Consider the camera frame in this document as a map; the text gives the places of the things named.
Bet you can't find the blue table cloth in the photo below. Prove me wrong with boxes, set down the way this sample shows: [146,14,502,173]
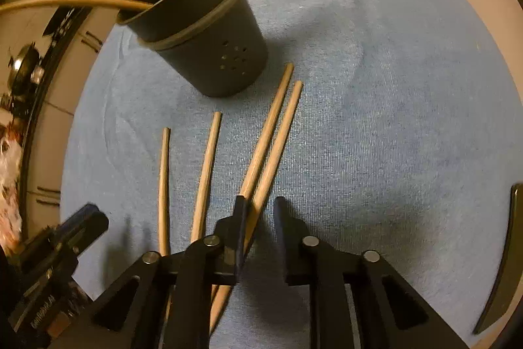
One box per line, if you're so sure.
[60,0,523,349]

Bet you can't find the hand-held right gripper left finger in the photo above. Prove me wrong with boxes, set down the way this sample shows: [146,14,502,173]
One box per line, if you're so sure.
[49,195,249,349]

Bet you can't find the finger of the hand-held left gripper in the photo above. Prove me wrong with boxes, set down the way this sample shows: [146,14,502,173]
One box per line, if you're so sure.
[57,203,110,252]

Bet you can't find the black chopstick holder cup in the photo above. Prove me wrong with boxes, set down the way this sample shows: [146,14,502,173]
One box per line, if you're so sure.
[116,0,269,98]

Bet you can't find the crumpled plastic bag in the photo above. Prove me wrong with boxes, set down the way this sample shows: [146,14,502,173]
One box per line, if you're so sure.
[0,120,23,247]

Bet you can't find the beige lower cabinets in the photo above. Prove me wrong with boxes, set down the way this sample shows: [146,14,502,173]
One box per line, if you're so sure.
[22,0,123,235]

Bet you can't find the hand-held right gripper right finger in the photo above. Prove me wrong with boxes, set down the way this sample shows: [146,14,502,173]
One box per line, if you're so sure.
[273,196,470,349]

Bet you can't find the wooden chopstick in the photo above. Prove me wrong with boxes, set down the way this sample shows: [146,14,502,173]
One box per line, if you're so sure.
[190,111,222,245]
[208,80,304,335]
[158,127,172,256]
[239,63,295,199]
[0,0,153,13]

